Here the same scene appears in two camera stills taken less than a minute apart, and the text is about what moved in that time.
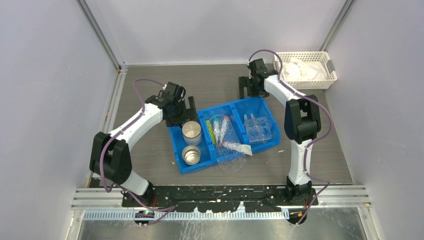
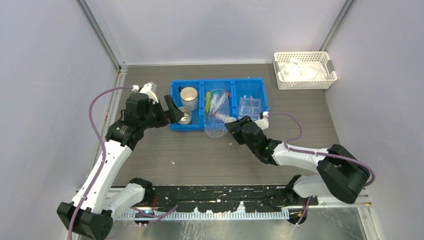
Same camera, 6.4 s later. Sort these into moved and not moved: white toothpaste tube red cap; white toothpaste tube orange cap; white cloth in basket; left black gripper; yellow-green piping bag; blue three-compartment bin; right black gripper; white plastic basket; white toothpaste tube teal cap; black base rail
Moved: blue three-compartment bin; white toothpaste tube orange cap; left black gripper; yellow-green piping bag; white toothpaste tube teal cap; right black gripper; white toothpaste tube red cap
Not moved: white cloth in basket; black base rail; white plastic basket
